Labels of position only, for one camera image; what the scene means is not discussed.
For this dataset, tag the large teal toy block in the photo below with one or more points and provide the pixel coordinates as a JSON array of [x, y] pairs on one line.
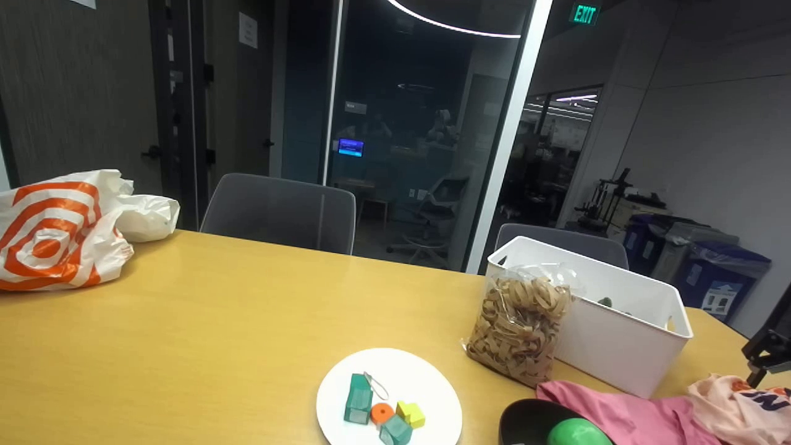
[[360, 399]]

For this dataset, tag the white round plate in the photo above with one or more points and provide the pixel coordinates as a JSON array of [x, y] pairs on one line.
[[387, 386]]

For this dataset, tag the white paper door sign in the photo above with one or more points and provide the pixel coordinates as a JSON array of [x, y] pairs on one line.
[[249, 28]]

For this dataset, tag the small dark green item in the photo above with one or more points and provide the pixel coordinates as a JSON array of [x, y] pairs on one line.
[[606, 300]]

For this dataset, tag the white plastic basket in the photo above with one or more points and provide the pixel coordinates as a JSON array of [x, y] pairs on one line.
[[615, 342]]

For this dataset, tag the yellow toy block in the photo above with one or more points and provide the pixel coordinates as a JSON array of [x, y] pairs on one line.
[[411, 413]]

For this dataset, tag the small teal toy block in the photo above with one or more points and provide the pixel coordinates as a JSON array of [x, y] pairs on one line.
[[397, 432]]

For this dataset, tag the green toy apple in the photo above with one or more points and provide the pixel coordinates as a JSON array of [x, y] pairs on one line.
[[576, 434]]

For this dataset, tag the white glass wall post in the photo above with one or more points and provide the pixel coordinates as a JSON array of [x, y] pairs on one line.
[[511, 133]]

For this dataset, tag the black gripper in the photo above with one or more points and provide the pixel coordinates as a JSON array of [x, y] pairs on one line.
[[769, 331]]

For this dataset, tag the black bowl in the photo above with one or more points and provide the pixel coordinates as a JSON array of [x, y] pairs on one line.
[[527, 421]]

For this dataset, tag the clear bag of pasta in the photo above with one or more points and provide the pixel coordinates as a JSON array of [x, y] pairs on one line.
[[520, 331]]

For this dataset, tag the orange and white plastic bag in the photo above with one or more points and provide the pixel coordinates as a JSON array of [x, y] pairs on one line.
[[59, 235]]

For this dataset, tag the blue recycling bin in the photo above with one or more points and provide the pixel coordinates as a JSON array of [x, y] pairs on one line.
[[657, 248], [721, 286]]

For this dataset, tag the blue lit display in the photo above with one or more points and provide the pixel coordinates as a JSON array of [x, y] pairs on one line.
[[350, 148]]

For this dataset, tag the green exit sign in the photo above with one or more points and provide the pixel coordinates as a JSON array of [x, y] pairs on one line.
[[585, 13]]

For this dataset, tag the pink shirt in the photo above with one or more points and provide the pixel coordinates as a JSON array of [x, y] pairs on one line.
[[635, 416]]

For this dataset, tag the orange round bead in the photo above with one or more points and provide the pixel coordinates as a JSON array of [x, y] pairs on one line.
[[381, 413]]

